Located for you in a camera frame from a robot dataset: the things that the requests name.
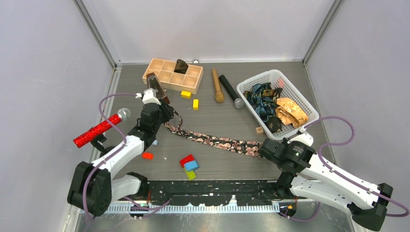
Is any black pink floral tie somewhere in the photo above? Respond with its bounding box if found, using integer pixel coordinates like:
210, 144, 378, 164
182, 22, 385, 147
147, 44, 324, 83
164, 110, 263, 157

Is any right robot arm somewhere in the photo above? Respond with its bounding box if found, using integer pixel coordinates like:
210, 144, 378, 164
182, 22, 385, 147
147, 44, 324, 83
259, 133, 393, 231

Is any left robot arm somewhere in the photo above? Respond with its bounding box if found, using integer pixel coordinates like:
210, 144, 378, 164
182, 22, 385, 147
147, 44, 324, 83
67, 103, 174, 217

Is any red glitter microphone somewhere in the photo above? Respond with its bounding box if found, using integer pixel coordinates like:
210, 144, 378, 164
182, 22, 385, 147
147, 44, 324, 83
73, 108, 131, 148

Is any small wooden letter cube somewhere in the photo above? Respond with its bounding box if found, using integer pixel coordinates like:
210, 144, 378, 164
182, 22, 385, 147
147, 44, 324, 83
255, 127, 264, 135

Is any brown wooden metronome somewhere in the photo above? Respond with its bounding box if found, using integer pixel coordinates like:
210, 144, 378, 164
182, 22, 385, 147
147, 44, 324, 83
146, 72, 170, 104

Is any yellow block near tray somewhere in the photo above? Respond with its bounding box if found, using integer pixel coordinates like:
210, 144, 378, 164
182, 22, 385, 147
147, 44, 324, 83
180, 91, 192, 99

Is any orange red small brick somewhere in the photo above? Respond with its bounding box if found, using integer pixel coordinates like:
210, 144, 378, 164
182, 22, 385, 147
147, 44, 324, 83
141, 152, 154, 160

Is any orange gold tie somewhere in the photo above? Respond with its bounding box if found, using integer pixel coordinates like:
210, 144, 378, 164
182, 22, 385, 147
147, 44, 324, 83
275, 98, 309, 128

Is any yellow block upright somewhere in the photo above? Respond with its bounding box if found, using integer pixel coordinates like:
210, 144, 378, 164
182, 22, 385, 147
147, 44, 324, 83
192, 99, 199, 110

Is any wooden compartment tray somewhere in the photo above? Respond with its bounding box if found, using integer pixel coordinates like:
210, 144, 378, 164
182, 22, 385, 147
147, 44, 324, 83
142, 58, 203, 94

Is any dark rolled tie in tray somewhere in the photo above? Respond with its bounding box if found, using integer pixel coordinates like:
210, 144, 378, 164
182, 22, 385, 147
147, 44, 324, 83
174, 59, 189, 74

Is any red toy brick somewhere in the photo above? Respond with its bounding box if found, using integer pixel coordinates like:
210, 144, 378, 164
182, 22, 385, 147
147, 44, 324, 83
179, 154, 195, 167

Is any blue patterned tie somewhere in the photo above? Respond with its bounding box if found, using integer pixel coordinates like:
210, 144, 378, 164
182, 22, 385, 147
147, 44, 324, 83
243, 83, 283, 122

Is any blue toy brick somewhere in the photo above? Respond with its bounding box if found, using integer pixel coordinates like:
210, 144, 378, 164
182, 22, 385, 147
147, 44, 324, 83
184, 160, 199, 172

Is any black microphone silver head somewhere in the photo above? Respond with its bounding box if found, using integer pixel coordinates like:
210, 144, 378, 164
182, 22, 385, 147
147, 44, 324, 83
219, 75, 245, 109

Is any yellow green translucent brick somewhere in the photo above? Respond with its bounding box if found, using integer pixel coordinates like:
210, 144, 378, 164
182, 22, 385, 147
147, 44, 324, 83
184, 168, 196, 180

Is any white plastic basket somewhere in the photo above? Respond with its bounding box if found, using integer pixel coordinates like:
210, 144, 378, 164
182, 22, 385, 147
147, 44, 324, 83
236, 70, 319, 140

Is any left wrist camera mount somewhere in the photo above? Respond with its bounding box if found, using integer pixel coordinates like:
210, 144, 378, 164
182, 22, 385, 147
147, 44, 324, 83
135, 88, 161, 105

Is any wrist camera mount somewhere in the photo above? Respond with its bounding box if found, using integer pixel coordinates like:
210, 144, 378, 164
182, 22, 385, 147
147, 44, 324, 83
135, 88, 161, 105
287, 132, 314, 146

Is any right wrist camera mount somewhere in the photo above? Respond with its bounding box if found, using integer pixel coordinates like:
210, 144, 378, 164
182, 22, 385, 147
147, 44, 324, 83
287, 132, 314, 146

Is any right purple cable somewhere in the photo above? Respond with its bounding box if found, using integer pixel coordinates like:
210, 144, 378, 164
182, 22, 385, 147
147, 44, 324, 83
278, 116, 410, 222

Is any purple cable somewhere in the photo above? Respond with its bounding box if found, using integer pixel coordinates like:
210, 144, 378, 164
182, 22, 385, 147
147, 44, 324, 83
81, 93, 170, 225
278, 116, 410, 222

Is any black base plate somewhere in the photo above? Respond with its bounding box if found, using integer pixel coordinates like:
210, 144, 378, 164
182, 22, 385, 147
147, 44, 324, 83
128, 180, 296, 206

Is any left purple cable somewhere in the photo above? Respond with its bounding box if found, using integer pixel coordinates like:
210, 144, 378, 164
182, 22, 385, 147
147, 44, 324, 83
81, 93, 170, 225

